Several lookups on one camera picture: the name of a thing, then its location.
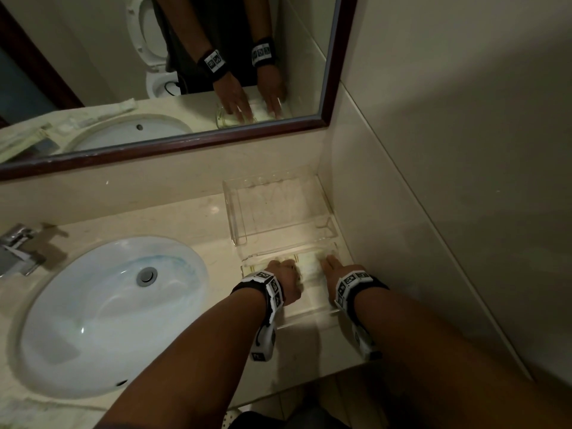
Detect person's right hand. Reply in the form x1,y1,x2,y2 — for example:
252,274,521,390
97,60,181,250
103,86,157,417
319,255,365,300

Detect person's right forearm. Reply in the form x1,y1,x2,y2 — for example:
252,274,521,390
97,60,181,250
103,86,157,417
355,288,572,429

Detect person's left hand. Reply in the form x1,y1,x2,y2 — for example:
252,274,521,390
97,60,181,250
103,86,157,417
266,259,304,307

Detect white sink basin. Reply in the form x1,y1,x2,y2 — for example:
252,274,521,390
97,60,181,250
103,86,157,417
17,236,211,400

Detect bundle of striped toiletry sachets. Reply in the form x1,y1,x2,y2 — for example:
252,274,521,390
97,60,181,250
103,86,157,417
250,252,334,287

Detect dark trousers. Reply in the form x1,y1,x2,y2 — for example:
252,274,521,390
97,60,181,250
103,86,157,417
230,404,349,429

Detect wooden framed mirror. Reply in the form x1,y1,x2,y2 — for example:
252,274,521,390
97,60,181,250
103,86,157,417
0,0,360,182

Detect chrome faucet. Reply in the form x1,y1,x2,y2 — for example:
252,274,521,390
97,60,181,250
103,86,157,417
0,223,45,278

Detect person's left forearm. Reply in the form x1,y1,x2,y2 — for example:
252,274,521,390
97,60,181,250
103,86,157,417
94,290,267,429

